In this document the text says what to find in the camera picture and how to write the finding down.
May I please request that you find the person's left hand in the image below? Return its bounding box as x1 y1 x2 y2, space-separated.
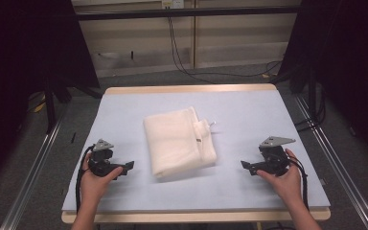
80 152 125 207

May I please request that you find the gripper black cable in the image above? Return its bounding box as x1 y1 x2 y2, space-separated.
75 145 96 215
287 157 311 213

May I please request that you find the black horizontal bar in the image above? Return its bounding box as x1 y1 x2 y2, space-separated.
76 5 302 21

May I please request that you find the black metal stand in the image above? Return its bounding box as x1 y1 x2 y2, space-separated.
42 75 104 134

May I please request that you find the white wall outlet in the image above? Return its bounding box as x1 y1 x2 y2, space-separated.
161 0 185 10

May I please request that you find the white cloth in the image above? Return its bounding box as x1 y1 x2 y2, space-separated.
142 105 219 179

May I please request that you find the black floor cable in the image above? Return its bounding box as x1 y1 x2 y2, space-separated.
167 15 283 85

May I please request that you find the yellow tape piece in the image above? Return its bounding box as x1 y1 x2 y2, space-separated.
33 101 47 114

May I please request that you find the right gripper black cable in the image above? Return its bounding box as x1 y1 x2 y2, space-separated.
287 157 311 213

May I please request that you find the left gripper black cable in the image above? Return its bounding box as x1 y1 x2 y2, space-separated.
75 145 96 215

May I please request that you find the light blue table mat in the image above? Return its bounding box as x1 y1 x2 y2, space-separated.
61 89 332 213

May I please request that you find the black curtain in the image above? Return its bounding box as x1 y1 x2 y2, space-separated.
0 0 101 191
278 0 368 169

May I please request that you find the person's right hand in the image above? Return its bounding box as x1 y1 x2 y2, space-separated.
256 148 303 205

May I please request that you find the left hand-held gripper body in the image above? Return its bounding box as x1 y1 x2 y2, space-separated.
87 138 127 178

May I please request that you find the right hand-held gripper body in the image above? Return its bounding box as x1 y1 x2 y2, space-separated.
251 136 297 177

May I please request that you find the wooden table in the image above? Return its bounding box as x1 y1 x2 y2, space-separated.
60 82 332 224

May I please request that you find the metal floor rail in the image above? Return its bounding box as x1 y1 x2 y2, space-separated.
292 95 368 230
0 104 70 230

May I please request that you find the black cable bundle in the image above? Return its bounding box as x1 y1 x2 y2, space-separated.
294 85 328 133

